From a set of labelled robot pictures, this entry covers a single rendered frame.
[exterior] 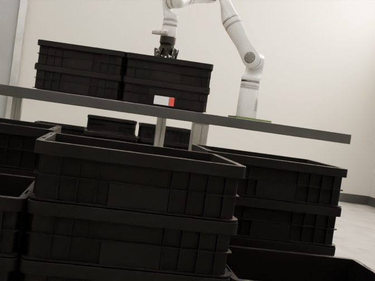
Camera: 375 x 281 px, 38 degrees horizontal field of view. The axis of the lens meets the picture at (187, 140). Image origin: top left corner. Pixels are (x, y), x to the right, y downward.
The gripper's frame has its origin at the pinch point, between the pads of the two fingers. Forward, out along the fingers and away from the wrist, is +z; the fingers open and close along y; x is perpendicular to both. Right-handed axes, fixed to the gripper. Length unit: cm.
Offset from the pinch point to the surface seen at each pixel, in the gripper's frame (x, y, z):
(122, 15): -196, 248, -74
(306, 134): -8, -74, 21
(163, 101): 5.2, -7.8, 15.9
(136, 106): 43, -28, 21
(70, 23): -158, 282, -56
